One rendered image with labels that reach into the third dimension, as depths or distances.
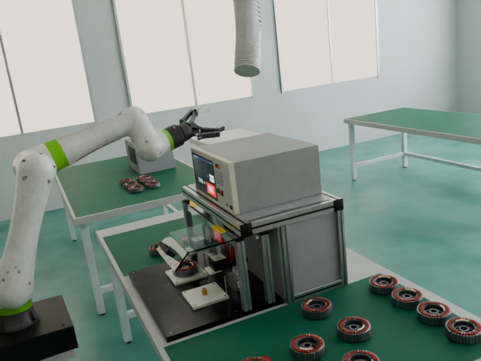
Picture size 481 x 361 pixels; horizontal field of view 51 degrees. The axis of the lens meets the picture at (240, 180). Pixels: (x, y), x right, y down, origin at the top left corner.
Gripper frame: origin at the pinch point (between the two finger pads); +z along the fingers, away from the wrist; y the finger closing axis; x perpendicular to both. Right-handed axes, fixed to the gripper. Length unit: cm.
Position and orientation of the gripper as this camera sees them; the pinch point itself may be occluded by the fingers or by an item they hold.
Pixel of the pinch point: (217, 117)
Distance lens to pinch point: 220.3
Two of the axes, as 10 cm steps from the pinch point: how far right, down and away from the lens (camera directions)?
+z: 7.5, -4.2, 5.0
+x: 0.6, -7.2, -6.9
